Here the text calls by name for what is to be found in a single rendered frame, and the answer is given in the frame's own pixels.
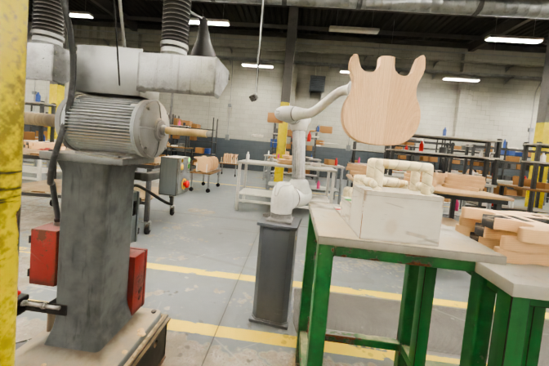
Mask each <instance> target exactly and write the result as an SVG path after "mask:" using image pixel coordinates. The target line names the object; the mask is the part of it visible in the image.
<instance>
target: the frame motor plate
mask: <svg viewBox="0 0 549 366"><path fill-rule="evenodd" d="M52 151H53V150H48V151H39V158H48V159H50V158H51V154H52ZM57 160H65V161H74V162H82V163H98V164H106V165H114V166H129V165H137V164H145V163H154V158H123V156H118V157H109V156H100V155H91V154H76V153H75V150H60V152H59V155H58V158H57Z"/></svg>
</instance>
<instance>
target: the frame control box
mask: <svg viewBox="0 0 549 366"><path fill-rule="evenodd" d="M181 158H183V159H184V162H183V163H181ZM189 163H190V162H189ZM189 163H188V157H186V156H176V155H173V156H162V157H161V163H160V175H159V188H158V194H162V195H169V198H170V202H168V201H166V200H164V199H162V198H160V197H159V196H158V195H156V194H155V193H153V192H152V191H150V190H148V189H146V188H145V187H144V186H142V185H138V184H134V187H138V188H140V189H142V190H144V191H145V192H147V193H148V194H150V195H152V196H154V197H155V198H156V199H158V200H159V201H161V202H163V203H165V204H167V205H171V204H172V203H173V196H177V195H179V194H183V193H185V192H187V191H188V190H189V187H188V188H186V187H185V186H184V185H183V183H184V182H186V181H190V169H189V168H188V164H189ZM182 164H183V165H184V168H183V170H181V165H182Z"/></svg>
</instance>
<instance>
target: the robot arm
mask: <svg viewBox="0 0 549 366"><path fill-rule="evenodd" d="M350 89H351V81H350V82H349V83H348V84H347V85H345V86H341V87H339V88H337V89H335V90H334V91H332V92H331V93H330V94H328V95H327V96H326V97H324V98H323V99H322V100H321V101H320V102H319V103H318V104H316V105H315V106H313V107H311V108H309V109H304V108H300V107H296V106H281V107H279V108H278V109H276V111H275V112H274V116H275V117H276V118H277V119H278V120H280V121H284V122H286V123H289V125H290V128H291V130H292V179H291V180H290V181H289V182H287V181H279V182H278V183H277V184H276V185H275V186H274V188H273V191H272V195H271V203H270V212H268V213H263V216H264V217H267V218H266V221H268V222H275V223H281V224H286V225H291V224H292V220H294V216H292V210H293V209H294V208H299V207H302V206H305V205H307V204H308V203H309V202H310V201H311V199H312V191H311V189H310V186H309V182H308V181H307V179H305V150H306V130H307V128H308V125H309V124H310V121H311V118H312V117H314V116H316V115H317V114H319V113H320V112H322V111H323V110H324V109H326V108H327V107H328V106H329V105H330V104H332V103H333V102H334V101H335V100H336V99H337V98H338V97H340V96H344V95H346V96H348V95H349V93H350Z"/></svg>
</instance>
